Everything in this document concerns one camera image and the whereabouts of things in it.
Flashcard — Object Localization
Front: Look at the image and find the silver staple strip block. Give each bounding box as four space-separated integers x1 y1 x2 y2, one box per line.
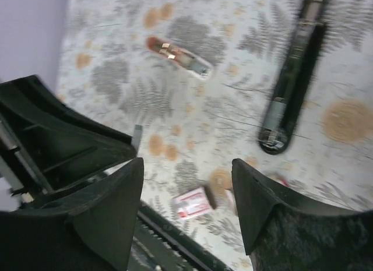
131 125 143 150

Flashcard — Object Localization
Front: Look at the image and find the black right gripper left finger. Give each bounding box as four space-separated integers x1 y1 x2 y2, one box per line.
1 158 144 270

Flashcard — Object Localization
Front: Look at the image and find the red white staple box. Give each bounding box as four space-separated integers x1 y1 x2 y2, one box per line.
171 185 217 220

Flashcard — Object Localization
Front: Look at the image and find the small pink white stapler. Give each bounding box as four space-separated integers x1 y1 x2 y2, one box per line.
146 36 214 81

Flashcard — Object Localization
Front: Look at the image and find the floral patterned table mat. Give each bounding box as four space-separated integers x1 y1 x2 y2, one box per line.
58 0 372 270

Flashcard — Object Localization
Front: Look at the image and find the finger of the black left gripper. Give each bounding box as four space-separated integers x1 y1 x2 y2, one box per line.
1 75 137 197

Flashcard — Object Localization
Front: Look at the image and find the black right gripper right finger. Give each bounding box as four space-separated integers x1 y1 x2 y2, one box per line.
231 159 372 271

